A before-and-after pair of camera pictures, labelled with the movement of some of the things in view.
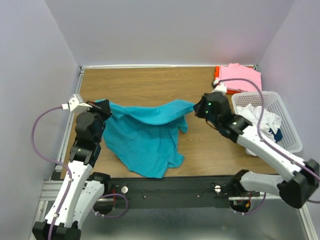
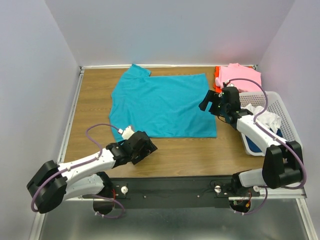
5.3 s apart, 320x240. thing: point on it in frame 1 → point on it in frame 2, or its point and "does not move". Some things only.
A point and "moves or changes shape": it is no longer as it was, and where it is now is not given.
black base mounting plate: x=181 y=192 does not move
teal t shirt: x=143 y=135 moves or changes shape
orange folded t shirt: x=216 y=72 does not move
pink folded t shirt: x=235 y=70 does not move
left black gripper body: x=100 y=114 → x=147 y=149
